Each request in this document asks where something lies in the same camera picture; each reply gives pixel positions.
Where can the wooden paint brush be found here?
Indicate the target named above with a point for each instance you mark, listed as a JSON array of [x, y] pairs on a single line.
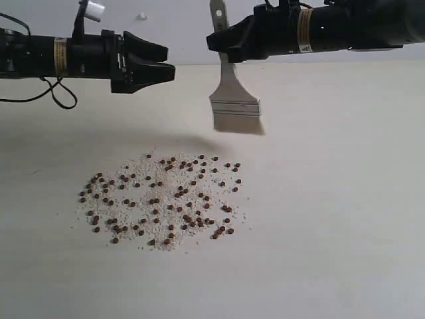
[[234, 109]]

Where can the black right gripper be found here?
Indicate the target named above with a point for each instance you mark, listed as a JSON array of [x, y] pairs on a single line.
[[271, 31]]

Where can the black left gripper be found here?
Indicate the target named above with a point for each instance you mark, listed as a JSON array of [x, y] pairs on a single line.
[[105, 56]]

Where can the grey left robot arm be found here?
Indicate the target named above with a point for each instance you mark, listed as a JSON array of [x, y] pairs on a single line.
[[35, 56]]

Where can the pile of crumbs and pellets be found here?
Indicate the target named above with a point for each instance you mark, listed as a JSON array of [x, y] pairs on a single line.
[[160, 199]]

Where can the small white wall fixture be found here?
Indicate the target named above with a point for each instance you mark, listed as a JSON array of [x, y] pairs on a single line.
[[142, 17]]

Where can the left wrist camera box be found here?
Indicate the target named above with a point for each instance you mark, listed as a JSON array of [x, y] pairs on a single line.
[[87, 10]]

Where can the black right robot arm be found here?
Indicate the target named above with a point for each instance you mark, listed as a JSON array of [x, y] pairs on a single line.
[[358, 26]]

